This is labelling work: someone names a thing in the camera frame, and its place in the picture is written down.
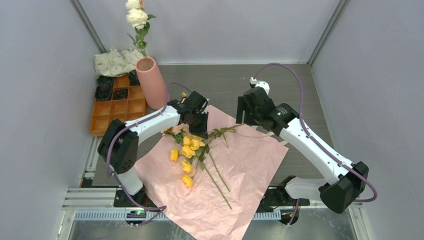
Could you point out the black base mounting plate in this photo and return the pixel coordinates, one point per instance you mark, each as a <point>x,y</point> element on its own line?
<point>274,197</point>

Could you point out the pink cylindrical vase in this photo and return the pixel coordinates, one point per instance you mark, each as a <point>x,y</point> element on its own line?
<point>152,83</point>

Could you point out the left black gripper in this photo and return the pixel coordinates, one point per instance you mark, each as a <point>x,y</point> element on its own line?
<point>201,131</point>

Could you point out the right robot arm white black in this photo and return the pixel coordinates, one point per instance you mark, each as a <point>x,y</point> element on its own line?
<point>343,180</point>

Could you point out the peach rose stem lower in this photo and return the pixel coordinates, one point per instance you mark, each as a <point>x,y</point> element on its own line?
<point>175,130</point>

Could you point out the dark bundle at tray top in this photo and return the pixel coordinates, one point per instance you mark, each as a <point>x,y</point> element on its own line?
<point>133,78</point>

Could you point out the orange compartment tray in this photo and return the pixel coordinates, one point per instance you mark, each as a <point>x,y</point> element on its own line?
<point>105,109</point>

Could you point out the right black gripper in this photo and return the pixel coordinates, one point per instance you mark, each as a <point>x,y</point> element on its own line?
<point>242,105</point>

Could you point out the white rose stem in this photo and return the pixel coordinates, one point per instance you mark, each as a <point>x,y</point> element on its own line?
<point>139,20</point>

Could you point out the cream printed ribbon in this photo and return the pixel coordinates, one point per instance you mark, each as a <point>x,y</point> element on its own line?
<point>278,138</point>

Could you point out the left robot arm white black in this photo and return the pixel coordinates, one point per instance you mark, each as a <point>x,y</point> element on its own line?
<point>119,145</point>

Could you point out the dark green cloth item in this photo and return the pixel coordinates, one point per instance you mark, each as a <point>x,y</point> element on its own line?
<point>105,79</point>

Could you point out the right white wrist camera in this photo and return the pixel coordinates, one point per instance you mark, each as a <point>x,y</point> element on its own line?
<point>253,82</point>

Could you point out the purple and pink wrapping paper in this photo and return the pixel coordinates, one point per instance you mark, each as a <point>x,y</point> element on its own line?
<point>224,196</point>

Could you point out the cream patterned cloth bag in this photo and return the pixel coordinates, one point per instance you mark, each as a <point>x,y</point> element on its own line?
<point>116,63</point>

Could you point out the small green-lit circuit board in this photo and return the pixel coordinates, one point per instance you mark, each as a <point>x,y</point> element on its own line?
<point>136,214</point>

